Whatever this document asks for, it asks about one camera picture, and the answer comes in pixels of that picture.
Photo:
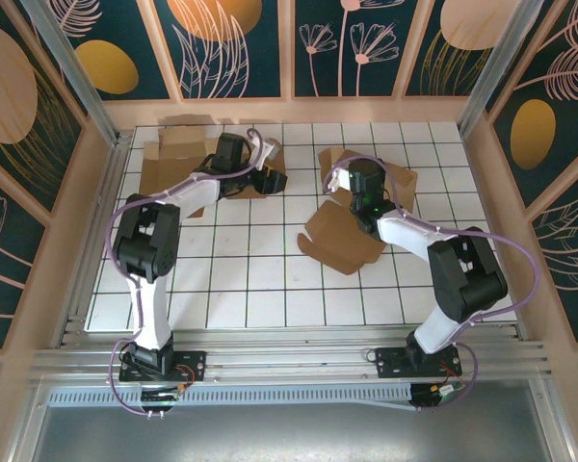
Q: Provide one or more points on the brown cardboard box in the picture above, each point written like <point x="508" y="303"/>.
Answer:
<point x="173" y="163"/>
<point x="337" y="240"/>

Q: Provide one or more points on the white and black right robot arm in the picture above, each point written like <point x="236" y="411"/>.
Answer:
<point x="438" y="327"/>

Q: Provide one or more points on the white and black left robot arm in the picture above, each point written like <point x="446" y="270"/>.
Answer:
<point x="151" y="313"/>

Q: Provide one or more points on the grey metal sheet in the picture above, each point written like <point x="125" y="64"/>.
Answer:
<point x="289" y="433"/>

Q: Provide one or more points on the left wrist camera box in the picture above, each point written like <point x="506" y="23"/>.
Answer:
<point x="270" y="148"/>

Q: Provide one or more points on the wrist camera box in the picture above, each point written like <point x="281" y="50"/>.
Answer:
<point x="336" y="182"/>
<point x="270" y="148"/>

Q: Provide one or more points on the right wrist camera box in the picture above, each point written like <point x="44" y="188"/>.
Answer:
<point x="336" y="182"/>

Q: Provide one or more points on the aluminium side rail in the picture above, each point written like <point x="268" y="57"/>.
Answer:
<point x="103" y="202"/>

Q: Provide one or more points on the aluminium frame post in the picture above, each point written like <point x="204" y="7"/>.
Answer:
<point x="491" y="62"/>
<point x="72" y="62"/>

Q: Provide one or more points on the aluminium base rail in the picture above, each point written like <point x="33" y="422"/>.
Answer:
<point x="294" y="356"/>

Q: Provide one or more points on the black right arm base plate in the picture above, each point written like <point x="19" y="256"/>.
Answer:
<point x="390" y="363"/>

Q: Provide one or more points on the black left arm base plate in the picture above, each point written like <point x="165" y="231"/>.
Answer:
<point x="192" y="361"/>

